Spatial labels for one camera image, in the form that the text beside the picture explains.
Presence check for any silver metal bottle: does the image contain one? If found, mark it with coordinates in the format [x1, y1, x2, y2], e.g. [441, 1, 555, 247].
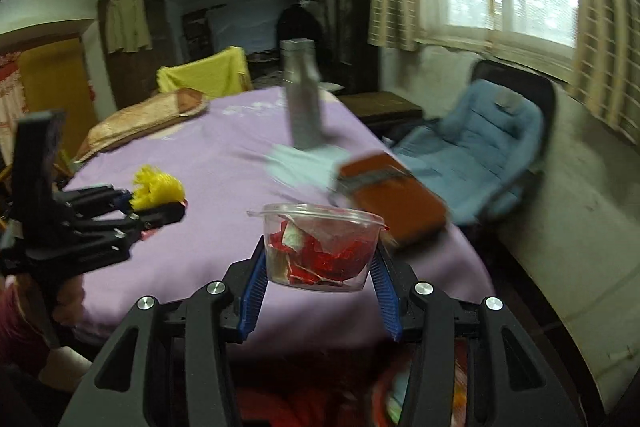
[279, 38, 323, 150]

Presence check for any brown beige pillow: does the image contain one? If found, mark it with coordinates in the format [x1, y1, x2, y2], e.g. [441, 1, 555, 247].
[75, 88, 211, 162]

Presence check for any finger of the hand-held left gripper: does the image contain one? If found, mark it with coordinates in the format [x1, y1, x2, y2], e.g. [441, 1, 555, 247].
[81, 202, 187, 241]
[60, 185, 135, 222]

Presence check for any clear cup with red wrappers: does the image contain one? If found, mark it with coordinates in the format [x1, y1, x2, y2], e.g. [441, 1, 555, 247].
[247, 203, 391, 293]

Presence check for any brown leather wallet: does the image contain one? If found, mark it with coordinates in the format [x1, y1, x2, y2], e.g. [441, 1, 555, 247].
[332, 152, 448, 248]

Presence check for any dark tall cabinet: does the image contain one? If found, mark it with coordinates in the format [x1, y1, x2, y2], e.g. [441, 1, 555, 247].
[335, 0, 376, 92]

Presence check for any dark wooden side table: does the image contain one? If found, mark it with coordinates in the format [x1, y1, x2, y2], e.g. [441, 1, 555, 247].
[340, 91, 426, 128]

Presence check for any person's left hand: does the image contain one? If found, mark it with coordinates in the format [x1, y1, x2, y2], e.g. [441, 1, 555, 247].
[56, 276, 90, 324]

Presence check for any black chair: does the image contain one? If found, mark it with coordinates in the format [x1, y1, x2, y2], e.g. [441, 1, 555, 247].
[385, 59, 558, 228]

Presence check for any white board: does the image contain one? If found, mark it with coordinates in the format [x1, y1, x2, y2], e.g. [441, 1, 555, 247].
[206, 4, 281, 52]

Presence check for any blue seat cushion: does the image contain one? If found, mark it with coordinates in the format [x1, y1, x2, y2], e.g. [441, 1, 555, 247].
[390, 79, 546, 225]

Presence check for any white floral curtain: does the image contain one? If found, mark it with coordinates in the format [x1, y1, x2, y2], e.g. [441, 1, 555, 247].
[0, 49, 26, 158]

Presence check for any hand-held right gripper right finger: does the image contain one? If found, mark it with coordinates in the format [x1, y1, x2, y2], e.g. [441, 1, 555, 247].
[369, 239, 583, 427]

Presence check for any beige hanging shirt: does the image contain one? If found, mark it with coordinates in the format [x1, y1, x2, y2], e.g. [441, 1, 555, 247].
[104, 0, 153, 54]

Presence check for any dark wooden wardrobe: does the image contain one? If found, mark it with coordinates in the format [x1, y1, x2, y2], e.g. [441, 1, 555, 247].
[96, 0, 178, 110]

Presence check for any red cloth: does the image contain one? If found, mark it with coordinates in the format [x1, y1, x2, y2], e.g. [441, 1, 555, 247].
[235, 357, 381, 427]

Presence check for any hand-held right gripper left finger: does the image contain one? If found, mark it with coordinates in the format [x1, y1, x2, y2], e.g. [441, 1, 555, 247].
[59, 234, 268, 427]

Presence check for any black backpack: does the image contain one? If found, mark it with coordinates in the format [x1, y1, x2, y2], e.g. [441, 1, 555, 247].
[276, 6, 326, 68]

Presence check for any orange wooden door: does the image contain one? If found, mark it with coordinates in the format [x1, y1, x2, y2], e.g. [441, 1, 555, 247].
[17, 37, 98, 142]

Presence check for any yellow cloth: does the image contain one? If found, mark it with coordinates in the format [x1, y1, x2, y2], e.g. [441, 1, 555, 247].
[156, 47, 251, 100]

